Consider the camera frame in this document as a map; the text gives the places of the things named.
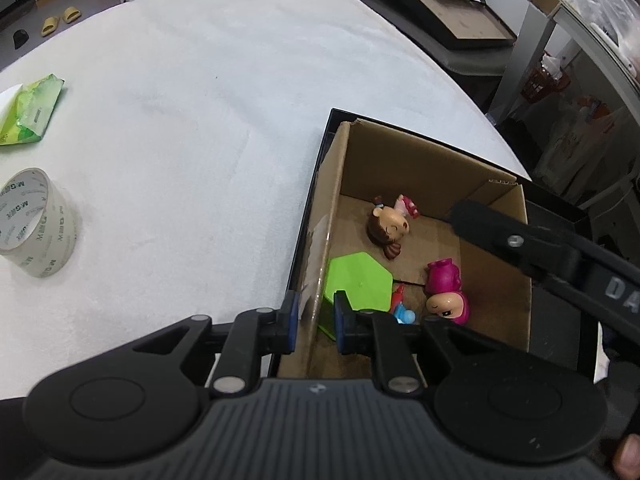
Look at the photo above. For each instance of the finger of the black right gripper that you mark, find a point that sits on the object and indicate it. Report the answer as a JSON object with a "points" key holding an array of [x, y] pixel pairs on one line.
{"points": [[537, 252]]}

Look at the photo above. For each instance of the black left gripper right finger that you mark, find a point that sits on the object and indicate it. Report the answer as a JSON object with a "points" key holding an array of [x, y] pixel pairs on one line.
{"points": [[352, 327]]}

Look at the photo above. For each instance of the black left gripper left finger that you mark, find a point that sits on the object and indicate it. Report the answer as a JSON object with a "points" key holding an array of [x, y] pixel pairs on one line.
{"points": [[285, 332]]}

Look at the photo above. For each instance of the green hexagonal block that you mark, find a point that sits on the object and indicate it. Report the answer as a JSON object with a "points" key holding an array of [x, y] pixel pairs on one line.
{"points": [[368, 286]]}

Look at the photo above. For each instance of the pink figurine toy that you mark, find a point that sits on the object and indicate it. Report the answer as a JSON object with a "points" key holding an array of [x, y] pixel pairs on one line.
{"points": [[443, 290]]}

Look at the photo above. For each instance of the brown haired doll figurine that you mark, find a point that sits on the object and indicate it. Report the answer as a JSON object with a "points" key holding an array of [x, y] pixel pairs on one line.
{"points": [[386, 226]]}

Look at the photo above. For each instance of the brown cardboard box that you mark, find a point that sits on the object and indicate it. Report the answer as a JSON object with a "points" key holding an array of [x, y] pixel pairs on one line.
{"points": [[420, 239]]}

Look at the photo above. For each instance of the blue small toy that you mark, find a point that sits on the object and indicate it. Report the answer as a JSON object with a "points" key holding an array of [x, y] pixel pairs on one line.
{"points": [[398, 309]]}

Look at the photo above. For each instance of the black tray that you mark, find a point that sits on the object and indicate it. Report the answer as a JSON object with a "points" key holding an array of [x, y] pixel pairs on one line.
{"points": [[320, 199]]}

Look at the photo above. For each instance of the red basket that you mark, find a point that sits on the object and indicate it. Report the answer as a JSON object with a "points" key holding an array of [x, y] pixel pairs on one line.
{"points": [[545, 78]]}

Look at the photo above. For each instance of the glass side table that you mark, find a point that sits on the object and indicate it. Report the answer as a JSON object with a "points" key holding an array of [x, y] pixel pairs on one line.
{"points": [[542, 17]]}

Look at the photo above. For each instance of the white table cloth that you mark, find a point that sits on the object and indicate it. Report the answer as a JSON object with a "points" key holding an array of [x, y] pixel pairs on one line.
{"points": [[185, 139]]}

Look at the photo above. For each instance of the black framed board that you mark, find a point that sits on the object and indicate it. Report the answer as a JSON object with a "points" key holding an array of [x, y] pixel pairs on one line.
{"points": [[460, 24]]}

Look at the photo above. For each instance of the clear tape roll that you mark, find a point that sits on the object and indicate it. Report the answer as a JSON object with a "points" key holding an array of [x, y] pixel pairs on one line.
{"points": [[38, 227]]}

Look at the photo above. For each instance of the green wet wipes pack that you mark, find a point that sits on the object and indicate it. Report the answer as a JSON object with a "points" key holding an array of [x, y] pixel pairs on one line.
{"points": [[26, 110]]}

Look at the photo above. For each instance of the yellow slipper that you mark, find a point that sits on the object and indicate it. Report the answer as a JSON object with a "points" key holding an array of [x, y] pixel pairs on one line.
{"points": [[71, 14], [49, 26]]}

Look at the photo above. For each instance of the black slipper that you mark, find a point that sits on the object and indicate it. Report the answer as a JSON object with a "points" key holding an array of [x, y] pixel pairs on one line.
{"points": [[20, 37]]}

